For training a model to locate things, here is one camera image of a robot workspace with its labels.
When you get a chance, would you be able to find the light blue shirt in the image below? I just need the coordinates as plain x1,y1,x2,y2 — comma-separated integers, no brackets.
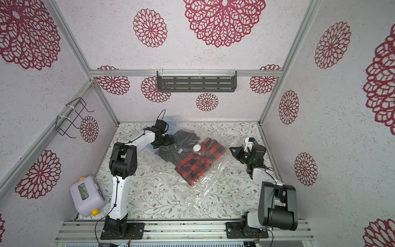
146,117,180,153

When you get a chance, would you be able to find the dark grey shirt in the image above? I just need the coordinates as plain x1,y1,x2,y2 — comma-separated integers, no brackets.
155,129,200,165

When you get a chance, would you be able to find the red black plaid shirt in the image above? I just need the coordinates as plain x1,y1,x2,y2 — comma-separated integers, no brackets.
175,137,226,186

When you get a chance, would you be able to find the clear plastic vacuum bag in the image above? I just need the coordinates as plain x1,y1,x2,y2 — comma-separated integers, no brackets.
143,116,232,209

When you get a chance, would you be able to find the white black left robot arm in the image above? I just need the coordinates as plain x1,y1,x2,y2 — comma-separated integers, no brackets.
106,119,173,224

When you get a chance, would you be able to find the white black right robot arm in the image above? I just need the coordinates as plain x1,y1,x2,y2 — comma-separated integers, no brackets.
229,142,298,231

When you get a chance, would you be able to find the lilac toy toaster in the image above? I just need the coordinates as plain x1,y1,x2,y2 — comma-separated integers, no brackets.
70,175,106,217

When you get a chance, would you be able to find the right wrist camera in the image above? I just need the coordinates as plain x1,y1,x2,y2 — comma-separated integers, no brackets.
244,137,258,153

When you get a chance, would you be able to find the dark grey wall shelf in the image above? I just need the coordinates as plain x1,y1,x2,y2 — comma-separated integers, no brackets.
156,71,237,93

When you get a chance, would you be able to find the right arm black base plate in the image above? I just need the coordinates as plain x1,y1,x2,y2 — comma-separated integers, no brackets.
225,221,268,239

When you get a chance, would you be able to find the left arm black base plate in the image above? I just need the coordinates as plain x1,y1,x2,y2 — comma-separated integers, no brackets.
100,216,145,240

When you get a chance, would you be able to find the black wire wall rack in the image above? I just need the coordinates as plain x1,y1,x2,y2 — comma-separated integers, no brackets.
55,97,94,139

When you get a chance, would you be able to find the aluminium mounting rail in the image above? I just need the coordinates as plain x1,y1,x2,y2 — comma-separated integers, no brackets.
54,219,314,244

